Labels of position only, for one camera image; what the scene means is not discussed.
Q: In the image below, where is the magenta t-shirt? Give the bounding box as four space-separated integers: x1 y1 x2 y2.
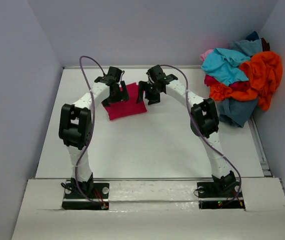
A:
104 83 147 121

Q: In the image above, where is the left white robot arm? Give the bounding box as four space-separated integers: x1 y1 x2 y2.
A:
58 80 129 197

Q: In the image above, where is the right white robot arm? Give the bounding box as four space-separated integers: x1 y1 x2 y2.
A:
137 80 237 197

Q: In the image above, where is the pink t-shirt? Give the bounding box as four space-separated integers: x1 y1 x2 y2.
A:
199 49 214 62

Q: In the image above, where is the cyan t-shirt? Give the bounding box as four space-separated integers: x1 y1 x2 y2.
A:
201 48 250 85

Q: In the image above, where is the slate blue t-shirt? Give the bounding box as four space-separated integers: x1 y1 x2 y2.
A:
217 98 258 128

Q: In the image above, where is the red t-shirt in pile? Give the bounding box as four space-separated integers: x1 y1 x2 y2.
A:
204 74 250 92

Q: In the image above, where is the grey-blue t-shirt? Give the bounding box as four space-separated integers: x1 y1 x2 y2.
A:
229 39 263 57

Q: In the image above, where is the orange t-shirt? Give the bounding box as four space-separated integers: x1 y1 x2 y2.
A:
209 51 283 111

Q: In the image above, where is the dark blue t-shirt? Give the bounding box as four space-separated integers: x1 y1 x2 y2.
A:
245 31 260 42

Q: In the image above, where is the maroon t-shirt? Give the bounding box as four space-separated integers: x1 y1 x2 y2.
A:
261 37 271 52

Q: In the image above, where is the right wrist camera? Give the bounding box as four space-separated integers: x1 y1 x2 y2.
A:
146 65 178 85

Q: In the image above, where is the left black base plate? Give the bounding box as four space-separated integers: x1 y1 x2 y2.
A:
60 180 110 211

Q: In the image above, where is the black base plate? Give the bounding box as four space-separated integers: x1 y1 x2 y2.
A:
60 180 110 211
193 181 246 210

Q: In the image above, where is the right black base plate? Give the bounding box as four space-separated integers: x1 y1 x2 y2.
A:
193 181 246 210

